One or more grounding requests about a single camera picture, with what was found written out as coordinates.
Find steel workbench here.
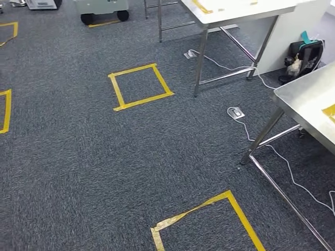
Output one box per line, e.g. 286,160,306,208
240,60,335,251

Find white desk steel legs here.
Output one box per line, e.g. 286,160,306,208
181,0,330,98

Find steel table frame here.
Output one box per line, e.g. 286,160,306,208
143,0,197,43

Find grey machine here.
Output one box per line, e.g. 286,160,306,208
24,0,63,10

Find white power cable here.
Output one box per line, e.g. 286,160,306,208
188,49,277,91
227,106,335,217

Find yellow tape strip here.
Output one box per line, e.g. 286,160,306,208
192,0,259,15

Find black bag teal strap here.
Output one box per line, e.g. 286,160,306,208
278,31,325,86

